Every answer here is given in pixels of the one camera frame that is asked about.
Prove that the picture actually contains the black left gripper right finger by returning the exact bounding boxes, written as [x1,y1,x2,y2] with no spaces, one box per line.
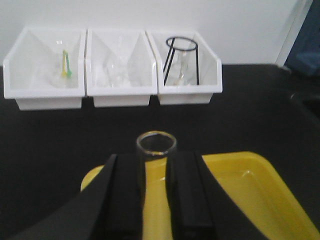
[165,151,266,240]

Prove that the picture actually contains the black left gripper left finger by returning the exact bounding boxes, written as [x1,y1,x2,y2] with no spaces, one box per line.
[12,153,146,240]

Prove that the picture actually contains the clear glass test tube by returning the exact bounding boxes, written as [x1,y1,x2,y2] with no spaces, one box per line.
[136,130,178,163]

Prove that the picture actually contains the yellow plastic tray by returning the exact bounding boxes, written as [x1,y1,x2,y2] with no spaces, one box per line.
[80,151,320,240]

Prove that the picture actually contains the clear glassware in middle bin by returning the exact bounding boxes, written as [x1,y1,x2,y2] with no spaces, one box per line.
[95,36,130,88]

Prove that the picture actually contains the right white storage bin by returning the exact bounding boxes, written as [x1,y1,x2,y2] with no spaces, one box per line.
[146,30,223,105]

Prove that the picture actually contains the white storage bin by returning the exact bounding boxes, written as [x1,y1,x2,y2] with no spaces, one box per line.
[146,30,223,105]
[2,26,87,111]
[85,28,158,108]

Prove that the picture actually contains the middle white storage bin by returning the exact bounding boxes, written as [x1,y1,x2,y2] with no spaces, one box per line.
[85,28,158,108]

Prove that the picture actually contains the clear glass flask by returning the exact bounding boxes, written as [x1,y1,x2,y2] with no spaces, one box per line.
[170,51,192,86]

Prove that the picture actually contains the left white storage bin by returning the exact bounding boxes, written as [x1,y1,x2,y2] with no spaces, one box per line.
[2,26,87,111]

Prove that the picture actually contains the green yellow plastic clip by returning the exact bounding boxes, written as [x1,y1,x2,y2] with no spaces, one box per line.
[61,49,73,79]

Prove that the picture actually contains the black wire tripod stand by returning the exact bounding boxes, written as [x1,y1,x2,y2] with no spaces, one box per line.
[163,36,200,86]

